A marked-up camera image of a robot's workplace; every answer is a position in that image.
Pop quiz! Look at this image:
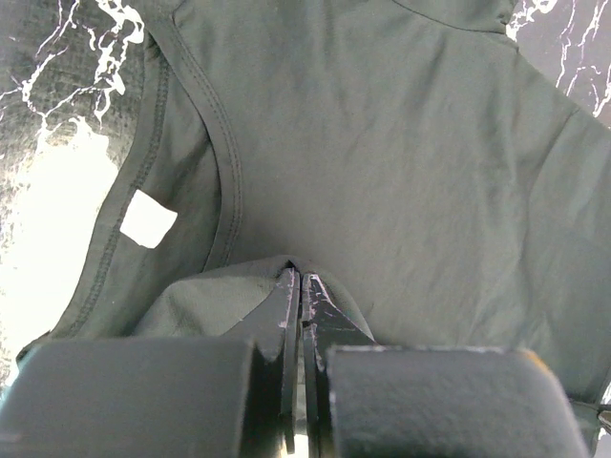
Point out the black marble pattern mat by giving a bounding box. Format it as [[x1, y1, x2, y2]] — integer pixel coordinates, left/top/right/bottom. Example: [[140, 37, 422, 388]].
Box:
[[0, 0, 611, 387]]

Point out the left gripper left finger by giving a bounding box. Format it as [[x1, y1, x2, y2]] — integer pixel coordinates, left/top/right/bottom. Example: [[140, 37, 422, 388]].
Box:
[[1, 268, 301, 457]]

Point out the black t shirt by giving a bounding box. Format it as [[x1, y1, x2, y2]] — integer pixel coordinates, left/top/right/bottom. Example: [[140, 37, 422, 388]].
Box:
[[43, 1, 610, 404]]

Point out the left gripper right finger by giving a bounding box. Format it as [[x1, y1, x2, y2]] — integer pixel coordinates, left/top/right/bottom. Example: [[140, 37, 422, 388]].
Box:
[[302, 274, 589, 457]]

